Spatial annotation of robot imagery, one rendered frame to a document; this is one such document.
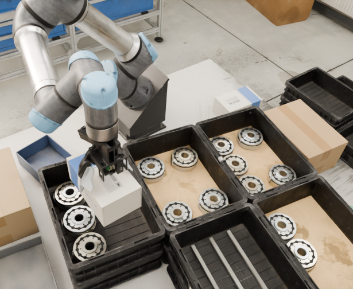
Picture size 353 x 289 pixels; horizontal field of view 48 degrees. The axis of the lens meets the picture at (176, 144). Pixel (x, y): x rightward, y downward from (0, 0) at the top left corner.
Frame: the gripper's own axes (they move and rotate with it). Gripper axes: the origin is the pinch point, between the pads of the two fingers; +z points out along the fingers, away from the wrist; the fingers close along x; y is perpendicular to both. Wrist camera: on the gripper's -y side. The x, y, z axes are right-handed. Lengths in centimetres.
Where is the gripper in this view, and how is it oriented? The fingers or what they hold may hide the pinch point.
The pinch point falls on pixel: (103, 178)
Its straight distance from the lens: 111.8
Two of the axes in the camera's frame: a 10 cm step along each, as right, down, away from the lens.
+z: -0.8, 6.8, 7.3
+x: 8.0, -3.9, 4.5
